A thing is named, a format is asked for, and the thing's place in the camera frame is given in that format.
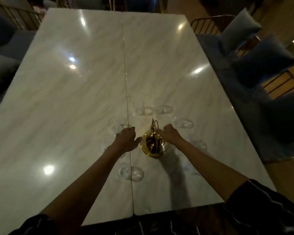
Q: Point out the white marble table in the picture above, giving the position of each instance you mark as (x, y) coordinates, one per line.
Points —
(63, 83)

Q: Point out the person's left hand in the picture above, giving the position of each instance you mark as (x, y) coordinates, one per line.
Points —
(126, 141)

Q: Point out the dark blue cushion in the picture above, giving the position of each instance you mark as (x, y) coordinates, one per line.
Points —
(284, 115)

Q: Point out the grey bench with gold frame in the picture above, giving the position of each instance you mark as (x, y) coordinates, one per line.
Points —
(17, 44)

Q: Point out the blue grey cushion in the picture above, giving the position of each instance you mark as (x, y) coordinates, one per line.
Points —
(264, 61)

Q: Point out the person's right hand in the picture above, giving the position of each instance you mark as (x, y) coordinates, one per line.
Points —
(170, 134)

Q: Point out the person's left forearm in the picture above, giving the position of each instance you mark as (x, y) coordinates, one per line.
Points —
(88, 183)

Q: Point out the light grey cushion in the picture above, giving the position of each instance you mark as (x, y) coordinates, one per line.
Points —
(240, 29)

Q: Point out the dark grey cushion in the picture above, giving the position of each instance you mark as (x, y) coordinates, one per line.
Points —
(0, 26)

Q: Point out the blue chair with gold legs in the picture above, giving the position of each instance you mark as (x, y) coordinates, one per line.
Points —
(142, 4)

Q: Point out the person's right forearm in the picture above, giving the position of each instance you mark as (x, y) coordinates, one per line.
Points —
(210, 168)

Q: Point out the dark plaid shirt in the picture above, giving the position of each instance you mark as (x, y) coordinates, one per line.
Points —
(259, 210)

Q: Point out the gold metal teapot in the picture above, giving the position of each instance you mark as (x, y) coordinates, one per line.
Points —
(152, 146)

